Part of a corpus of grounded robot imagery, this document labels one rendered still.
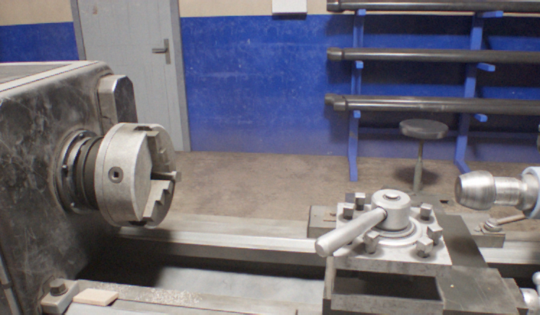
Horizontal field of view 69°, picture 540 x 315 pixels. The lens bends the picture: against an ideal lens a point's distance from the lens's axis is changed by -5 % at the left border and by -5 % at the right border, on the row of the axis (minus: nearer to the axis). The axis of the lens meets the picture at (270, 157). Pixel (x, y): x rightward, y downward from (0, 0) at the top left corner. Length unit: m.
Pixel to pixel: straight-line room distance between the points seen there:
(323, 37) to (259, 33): 0.59
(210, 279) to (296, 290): 0.25
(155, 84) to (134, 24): 0.61
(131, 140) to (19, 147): 0.22
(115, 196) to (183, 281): 0.42
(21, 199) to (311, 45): 3.24
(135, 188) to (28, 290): 0.32
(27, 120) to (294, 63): 3.17
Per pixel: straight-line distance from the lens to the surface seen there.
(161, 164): 0.97
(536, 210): 0.99
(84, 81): 1.12
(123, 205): 0.93
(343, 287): 0.67
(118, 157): 0.92
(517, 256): 1.26
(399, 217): 0.64
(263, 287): 1.20
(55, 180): 1.03
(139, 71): 4.30
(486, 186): 0.94
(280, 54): 3.90
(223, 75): 4.04
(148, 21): 4.19
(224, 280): 1.22
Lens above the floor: 1.48
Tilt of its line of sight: 21 degrees down
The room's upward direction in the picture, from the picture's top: 1 degrees counter-clockwise
